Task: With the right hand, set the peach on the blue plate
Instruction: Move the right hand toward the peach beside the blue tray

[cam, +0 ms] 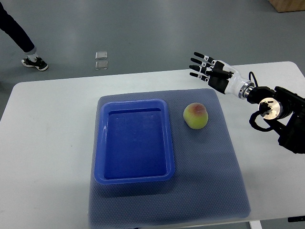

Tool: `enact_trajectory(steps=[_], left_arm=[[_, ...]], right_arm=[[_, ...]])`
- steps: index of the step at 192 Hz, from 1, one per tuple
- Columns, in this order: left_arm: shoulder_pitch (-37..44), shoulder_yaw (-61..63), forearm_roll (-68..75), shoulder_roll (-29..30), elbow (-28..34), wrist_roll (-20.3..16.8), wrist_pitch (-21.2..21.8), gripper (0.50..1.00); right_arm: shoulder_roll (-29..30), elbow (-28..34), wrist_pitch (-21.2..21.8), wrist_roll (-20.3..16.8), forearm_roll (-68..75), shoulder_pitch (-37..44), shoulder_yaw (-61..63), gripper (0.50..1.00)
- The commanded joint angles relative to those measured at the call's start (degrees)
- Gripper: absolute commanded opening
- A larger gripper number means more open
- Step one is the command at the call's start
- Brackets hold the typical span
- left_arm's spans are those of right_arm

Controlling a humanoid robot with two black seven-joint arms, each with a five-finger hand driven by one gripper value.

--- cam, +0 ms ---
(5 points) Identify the blue-grey textured mat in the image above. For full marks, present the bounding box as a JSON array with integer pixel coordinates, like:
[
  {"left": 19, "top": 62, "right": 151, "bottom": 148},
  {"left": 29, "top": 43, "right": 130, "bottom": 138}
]
[{"left": 88, "top": 89, "right": 251, "bottom": 229}]

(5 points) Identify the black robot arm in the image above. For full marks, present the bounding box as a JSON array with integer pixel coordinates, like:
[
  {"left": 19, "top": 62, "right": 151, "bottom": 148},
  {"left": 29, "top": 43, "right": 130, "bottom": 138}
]
[{"left": 244, "top": 72, "right": 305, "bottom": 154}]

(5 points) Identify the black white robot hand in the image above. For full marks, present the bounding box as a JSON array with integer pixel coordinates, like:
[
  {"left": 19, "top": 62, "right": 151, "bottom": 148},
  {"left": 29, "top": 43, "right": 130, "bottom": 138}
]
[{"left": 189, "top": 52, "right": 255, "bottom": 99}]

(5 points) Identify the green red peach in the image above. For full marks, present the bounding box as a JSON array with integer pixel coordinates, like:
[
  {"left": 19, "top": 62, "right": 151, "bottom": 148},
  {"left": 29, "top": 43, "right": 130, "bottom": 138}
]
[{"left": 183, "top": 103, "right": 209, "bottom": 129}]

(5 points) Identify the white table leg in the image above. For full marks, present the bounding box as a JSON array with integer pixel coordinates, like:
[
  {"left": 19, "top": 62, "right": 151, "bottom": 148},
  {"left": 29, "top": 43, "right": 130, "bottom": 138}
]
[{"left": 249, "top": 220, "right": 262, "bottom": 229}]

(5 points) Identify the black white sneaker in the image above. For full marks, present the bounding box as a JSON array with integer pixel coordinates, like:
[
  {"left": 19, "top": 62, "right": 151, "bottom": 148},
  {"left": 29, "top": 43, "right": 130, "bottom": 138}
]
[{"left": 21, "top": 57, "right": 48, "bottom": 71}]

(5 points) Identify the person's dark trouser leg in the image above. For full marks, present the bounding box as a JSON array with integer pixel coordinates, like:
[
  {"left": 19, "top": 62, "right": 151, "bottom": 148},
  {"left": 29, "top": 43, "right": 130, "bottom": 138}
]
[{"left": 0, "top": 3, "right": 37, "bottom": 55}]

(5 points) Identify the black table edge bracket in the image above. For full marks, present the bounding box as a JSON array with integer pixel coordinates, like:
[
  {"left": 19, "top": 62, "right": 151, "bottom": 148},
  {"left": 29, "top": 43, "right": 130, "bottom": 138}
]
[{"left": 287, "top": 216, "right": 305, "bottom": 223}]

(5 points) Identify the blue plastic tray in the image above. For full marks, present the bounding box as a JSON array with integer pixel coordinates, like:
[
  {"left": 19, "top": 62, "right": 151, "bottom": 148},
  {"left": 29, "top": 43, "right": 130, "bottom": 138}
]
[{"left": 93, "top": 99, "right": 175, "bottom": 185}]

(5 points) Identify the upper metal floor plate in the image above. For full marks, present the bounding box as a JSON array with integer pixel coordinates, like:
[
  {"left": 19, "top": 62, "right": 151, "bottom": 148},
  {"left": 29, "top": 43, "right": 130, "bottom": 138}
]
[{"left": 95, "top": 51, "right": 108, "bottom": 60}]

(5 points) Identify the wooden box corner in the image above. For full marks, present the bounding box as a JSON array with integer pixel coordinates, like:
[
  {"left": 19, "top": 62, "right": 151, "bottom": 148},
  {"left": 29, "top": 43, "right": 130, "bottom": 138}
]
[{"left": 269, "top": 0, "right": 305, "bottom": 13}]

